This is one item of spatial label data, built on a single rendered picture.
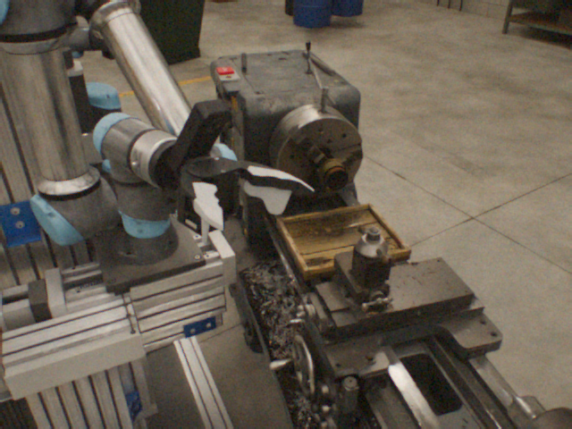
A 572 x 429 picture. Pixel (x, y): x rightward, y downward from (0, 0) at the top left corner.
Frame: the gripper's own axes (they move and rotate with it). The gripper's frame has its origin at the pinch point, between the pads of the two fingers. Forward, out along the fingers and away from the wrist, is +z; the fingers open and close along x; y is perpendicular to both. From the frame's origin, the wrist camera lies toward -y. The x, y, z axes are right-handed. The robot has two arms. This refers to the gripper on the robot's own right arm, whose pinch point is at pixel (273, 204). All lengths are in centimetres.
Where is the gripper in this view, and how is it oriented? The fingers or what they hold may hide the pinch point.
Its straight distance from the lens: 59.2
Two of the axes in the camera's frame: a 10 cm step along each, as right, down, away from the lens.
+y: -0.9, 8.9, 4.5
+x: -6.8, 2.7, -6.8
